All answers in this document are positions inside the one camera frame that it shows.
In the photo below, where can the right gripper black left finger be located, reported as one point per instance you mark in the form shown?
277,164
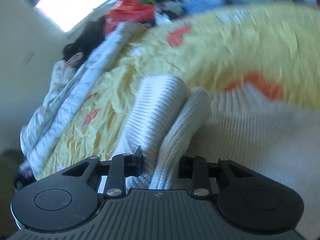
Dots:
72,196

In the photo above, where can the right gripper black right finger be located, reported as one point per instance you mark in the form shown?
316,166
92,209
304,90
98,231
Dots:
244,198

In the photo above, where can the white knit sweater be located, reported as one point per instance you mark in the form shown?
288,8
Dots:
274,138

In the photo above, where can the black and white crumpled clothes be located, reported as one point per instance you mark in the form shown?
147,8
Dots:
168,11

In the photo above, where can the white printed quilt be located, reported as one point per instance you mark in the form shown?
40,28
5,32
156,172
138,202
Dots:
68,90

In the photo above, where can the yellow cartoon bed sheet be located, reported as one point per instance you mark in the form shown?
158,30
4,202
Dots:
274,42

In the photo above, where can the black garment by window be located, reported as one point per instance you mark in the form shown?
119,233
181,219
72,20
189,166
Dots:
91,37

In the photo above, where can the window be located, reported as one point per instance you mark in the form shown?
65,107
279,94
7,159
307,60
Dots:
66,14

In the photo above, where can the red plastic bag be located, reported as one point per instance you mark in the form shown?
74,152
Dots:
128,11

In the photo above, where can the light blue knit garment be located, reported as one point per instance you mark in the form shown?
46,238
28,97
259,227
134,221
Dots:
198,6

